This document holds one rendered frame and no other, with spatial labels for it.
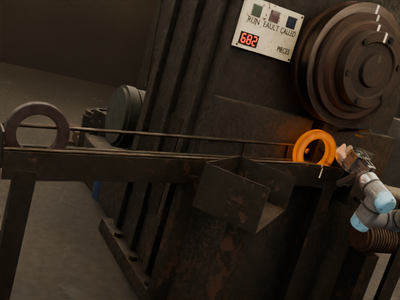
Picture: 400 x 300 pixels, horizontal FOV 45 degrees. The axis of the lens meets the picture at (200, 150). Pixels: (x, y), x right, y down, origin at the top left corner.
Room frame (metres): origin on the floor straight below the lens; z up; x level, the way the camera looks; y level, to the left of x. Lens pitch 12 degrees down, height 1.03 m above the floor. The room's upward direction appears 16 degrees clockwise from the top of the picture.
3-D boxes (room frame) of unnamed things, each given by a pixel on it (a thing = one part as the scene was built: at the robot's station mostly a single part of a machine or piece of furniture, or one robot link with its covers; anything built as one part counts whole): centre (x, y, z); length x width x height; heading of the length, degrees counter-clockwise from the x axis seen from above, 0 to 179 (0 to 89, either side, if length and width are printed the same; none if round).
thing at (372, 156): (2.05, -0.66, 0.68); 0.11 x 0.08 x 0.24; 30
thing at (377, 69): (1.83, -0.52, 1.11); 0.28 x 0.06 x 0.28; 120
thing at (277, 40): (1.84, -0.12, 1.15); 0.26 x 0.02 x 0.18; 120
